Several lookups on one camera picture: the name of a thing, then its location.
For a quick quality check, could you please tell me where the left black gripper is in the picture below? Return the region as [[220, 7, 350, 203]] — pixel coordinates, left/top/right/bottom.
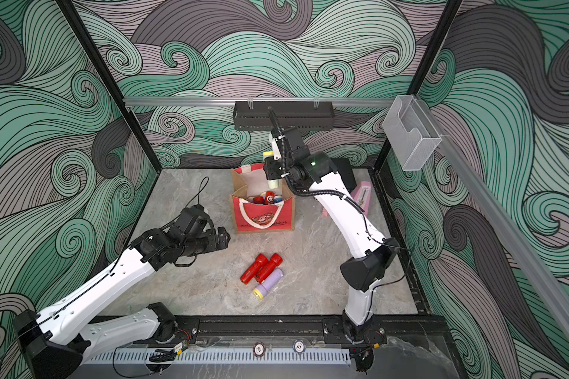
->
[[180, 226, 232, 259]]

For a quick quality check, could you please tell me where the red flashlight white head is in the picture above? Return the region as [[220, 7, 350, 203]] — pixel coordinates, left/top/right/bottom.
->
[[262, 191, 276, 205]]

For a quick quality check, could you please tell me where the red jute tote bag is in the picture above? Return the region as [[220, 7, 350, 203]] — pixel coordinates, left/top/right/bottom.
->
[[230, 164, 296, 234]]

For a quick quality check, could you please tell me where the purple flashlight yellow head bottom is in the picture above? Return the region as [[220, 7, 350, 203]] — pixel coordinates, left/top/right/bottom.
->
[[253, 268, 284, 300]]

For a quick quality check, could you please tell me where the pale green flashlight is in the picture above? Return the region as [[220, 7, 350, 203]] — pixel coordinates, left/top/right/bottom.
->
[[262, 151, 281, 190]]

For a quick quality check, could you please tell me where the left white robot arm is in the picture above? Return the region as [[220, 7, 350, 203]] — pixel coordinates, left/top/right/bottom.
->
[[13, 227, 231, 378]]

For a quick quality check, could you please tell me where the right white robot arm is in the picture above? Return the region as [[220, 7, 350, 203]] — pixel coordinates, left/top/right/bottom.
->
[[263, 151, 399, 342]]

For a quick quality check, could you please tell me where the black hard carry case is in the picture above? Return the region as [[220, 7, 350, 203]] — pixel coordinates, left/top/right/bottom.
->
[[331, 158, 357, 194]]

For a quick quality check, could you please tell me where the pink metronome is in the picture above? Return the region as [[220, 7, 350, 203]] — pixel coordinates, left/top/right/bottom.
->
[[352, 181, 372, 214]]

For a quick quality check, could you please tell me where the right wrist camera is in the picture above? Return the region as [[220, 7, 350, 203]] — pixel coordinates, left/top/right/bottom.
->
[[270, 127, 311, 161]]

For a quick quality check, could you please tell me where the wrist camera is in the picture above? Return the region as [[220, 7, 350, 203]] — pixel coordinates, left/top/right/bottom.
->
[[171, 205, 213, 238], [270, 127, 311, 161]]

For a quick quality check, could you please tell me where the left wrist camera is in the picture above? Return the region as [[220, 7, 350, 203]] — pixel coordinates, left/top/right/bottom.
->
[[171, 205, 213, 238]]

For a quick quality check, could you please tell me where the black wall shelf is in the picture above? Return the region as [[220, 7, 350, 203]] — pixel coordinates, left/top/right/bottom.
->
[[233, 101, 335, 131]]

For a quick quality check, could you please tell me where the clear plastic wall bin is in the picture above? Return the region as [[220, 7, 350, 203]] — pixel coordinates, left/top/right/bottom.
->
[[382, 96, 442, 171]]

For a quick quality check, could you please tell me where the white perforated cable tray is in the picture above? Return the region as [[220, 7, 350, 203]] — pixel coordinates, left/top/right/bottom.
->
[[86, 347, 352, 366]]

